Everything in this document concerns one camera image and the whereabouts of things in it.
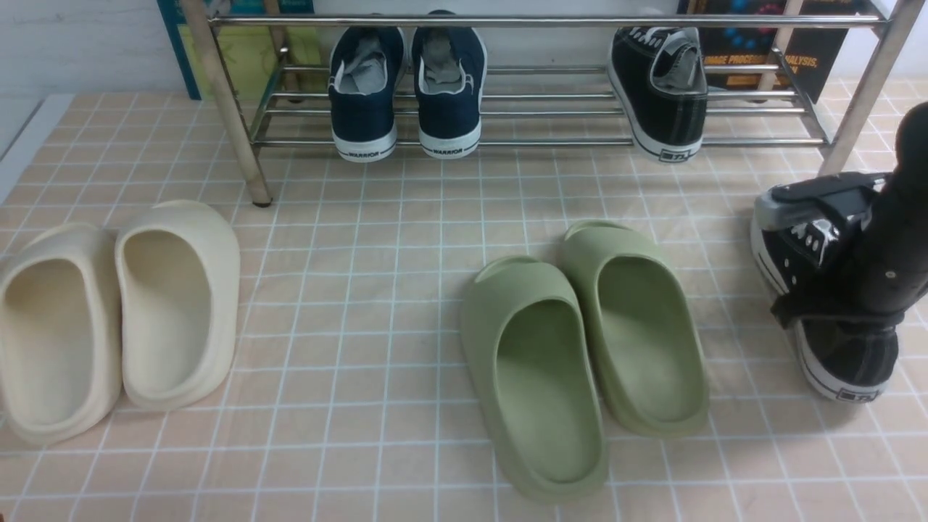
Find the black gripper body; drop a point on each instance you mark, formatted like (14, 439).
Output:
(866, 282)

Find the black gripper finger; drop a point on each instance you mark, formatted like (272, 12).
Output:
(858, 184)

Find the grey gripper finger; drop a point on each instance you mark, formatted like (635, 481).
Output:
(772, 215)

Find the black canvas sneaker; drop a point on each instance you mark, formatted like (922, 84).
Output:
(657, 73)
(848, 362)

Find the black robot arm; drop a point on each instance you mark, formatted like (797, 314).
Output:
(910, 174)

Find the metal shoe rack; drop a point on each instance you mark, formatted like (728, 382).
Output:
(778, 94)

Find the black book poster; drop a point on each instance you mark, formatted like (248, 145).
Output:
(810, 53)

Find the right green slipper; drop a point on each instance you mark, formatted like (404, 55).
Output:
(643, 342)

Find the green slipper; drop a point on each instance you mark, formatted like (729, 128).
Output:
(643, 342)
(522, 333)

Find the left green slipper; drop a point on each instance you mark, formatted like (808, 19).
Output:
(522, 333)

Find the right navy sneaker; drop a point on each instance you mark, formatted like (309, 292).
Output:
(450, 67)

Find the navy sneaker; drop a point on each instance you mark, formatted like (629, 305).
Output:
(450, 67)
(366, 66)

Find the left navy sneaker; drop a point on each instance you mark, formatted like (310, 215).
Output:
(366, 66)

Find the teal yellow book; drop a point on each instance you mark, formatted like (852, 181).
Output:
(248, 52)

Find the right beige slipper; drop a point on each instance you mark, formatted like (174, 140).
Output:
(179, 273)

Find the beige slipper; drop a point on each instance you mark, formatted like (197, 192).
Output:
(179, 273)
(60, 323)

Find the left beige slipper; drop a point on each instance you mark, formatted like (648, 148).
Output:
(60, 323)

